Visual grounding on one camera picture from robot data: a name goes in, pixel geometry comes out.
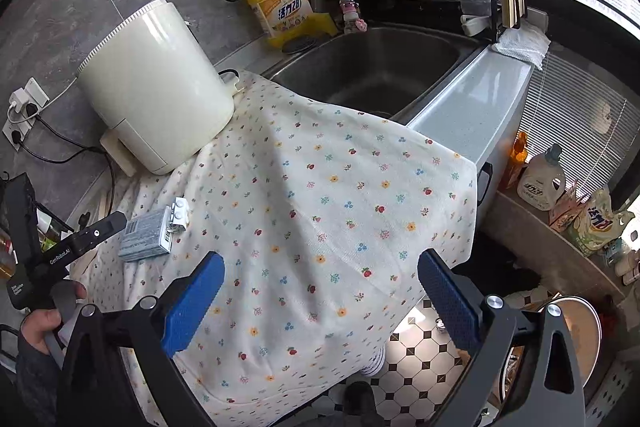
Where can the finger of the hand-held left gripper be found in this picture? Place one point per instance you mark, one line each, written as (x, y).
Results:
(95, 232)

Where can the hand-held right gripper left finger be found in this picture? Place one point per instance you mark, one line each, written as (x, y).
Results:
(192, 307)

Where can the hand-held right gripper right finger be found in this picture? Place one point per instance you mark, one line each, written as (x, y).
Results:
(450, 307)

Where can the blue and white carton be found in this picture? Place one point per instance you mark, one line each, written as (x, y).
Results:
(145, 238)

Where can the person's left forearm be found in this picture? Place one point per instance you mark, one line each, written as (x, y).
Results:
(37, 387)

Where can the person's left hand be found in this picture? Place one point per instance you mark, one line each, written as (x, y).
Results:
(40, 324)

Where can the white blister pack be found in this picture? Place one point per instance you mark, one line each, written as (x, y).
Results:
(178, 213)

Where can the person's black shoe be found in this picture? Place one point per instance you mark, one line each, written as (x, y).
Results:
(362, 404)

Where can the floral tablecloth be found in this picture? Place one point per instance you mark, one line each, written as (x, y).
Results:
(310, 217)

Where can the white laundry detergent bottle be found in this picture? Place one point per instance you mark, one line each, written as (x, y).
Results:
(542, 182)

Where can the cream air fryer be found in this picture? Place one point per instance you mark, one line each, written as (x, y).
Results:
(150, 82)

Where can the orange bottle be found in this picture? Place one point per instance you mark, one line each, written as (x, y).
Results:
(519, 157)

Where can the printed detergent refill bag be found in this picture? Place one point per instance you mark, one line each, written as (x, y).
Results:
(597, 224)

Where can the window blinds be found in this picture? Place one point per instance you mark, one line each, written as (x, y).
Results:
(570, 107)

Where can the stainless steel sink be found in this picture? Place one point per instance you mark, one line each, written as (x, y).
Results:
(380, 67)

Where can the white dish cloth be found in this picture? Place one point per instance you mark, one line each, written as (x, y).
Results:
(522, 47)

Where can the yellow detergent bottle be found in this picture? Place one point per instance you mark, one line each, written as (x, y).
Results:
(282, 7)

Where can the small pink decorated bottle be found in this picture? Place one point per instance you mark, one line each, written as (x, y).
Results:
(351, 9)

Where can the white wall socket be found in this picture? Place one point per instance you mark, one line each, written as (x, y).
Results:
(25, 109)

